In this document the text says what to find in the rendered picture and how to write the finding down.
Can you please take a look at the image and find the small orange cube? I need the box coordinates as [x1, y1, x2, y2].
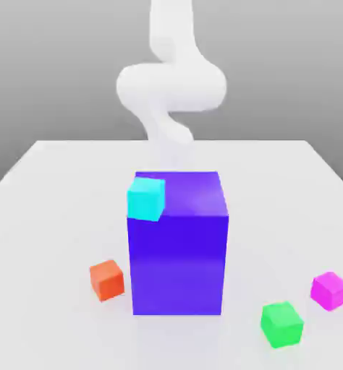
[89, 259, 126, 303]

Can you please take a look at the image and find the small cyan cube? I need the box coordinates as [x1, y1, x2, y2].
[127, 176, 166, 223]

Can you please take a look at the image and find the small green cube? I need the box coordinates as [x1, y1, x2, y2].
[260, 301, 305, 350]

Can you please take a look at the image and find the small magenta cube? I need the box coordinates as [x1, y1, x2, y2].
[309, 270, 343, 312]

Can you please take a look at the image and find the large purple box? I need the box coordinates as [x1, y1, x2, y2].
[127, 171, 229, 317]

